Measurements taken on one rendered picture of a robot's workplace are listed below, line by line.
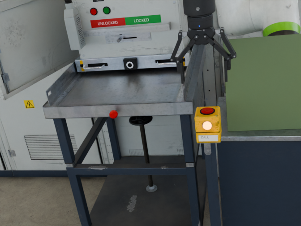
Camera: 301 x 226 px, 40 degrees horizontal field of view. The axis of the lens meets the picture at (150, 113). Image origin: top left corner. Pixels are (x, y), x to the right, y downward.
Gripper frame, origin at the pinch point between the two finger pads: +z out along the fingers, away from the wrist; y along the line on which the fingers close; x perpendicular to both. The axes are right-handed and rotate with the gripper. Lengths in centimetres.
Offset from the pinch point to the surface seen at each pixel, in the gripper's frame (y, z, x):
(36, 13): 83, -12, -61
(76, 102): 55, 18, -22
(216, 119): -3.3, 12.8, 3.8
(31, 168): 126, 95, -85
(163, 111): 18.6, 21.2, -19.2
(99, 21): 50, -7, -53
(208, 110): -0.7, 11.4, 0.7
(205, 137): 0.5, 19.6, 3.9
